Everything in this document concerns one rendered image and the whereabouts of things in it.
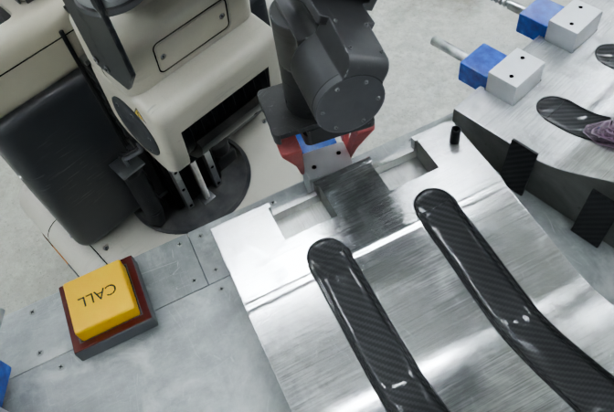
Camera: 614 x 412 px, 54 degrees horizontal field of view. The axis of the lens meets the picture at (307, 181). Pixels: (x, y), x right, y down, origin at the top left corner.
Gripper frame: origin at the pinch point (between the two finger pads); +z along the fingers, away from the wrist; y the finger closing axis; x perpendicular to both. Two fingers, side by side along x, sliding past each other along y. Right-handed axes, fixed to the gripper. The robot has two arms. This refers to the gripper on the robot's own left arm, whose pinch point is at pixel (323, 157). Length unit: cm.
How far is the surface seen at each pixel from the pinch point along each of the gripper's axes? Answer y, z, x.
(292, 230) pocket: -6.0, -1.6, -8.7
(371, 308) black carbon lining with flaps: -2.2, -3.4, -19.5
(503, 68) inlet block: 21.1, -4.0, 0.9
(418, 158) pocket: 8.5, -2.1, -5.5
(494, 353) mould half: 5.2, -3.8, -26.6
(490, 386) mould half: 3.4, -4.6, -28.9
